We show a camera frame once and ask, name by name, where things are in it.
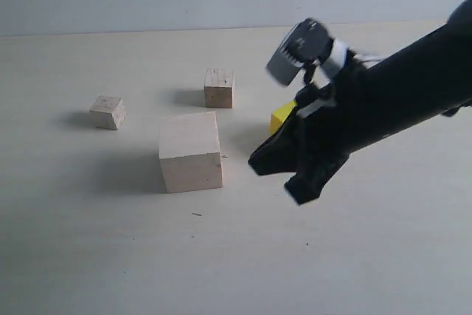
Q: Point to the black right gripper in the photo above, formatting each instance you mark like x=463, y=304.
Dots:
x=313, y=141

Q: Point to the yellow cube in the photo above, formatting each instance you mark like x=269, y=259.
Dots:
x=279, y=115

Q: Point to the medium wooden cube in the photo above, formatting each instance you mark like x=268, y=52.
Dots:
x=219, y=88

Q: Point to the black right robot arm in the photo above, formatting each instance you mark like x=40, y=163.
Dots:
x=427, y=78

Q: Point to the large pale wooden cube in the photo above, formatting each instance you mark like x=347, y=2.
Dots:
x=190, y=152

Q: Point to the small pale wooden cube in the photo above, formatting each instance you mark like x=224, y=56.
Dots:
x=108, y=112

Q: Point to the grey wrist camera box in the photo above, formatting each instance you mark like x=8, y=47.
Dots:
x=307, y=42

